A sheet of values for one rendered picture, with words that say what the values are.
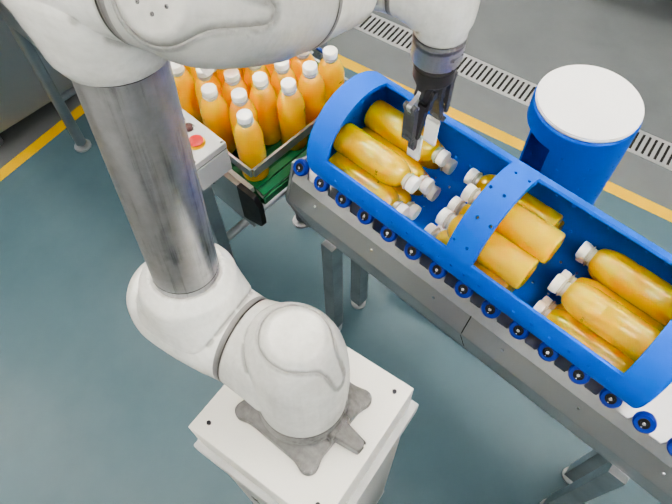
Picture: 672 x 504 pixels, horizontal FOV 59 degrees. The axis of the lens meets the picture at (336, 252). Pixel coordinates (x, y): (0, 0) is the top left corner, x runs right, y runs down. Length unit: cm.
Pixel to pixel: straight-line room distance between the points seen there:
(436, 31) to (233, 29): 58
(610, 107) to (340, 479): 117
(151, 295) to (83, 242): 190
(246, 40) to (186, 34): 5
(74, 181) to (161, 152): 235
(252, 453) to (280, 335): 29
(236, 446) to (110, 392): 140
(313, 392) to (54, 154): 247
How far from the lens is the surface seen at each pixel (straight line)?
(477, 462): 227
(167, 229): 78
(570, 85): 177
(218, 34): 44
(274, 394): 88
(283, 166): 166
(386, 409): 111
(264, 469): 108
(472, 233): 121
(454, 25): 99
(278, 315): 88
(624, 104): 177
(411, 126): 113
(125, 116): 65
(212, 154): 146
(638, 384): 123
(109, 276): 267
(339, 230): 157
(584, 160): 170
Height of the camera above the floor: 218
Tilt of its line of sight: 59 degrees down
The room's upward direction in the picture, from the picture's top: 2 degrees counter-clockwise
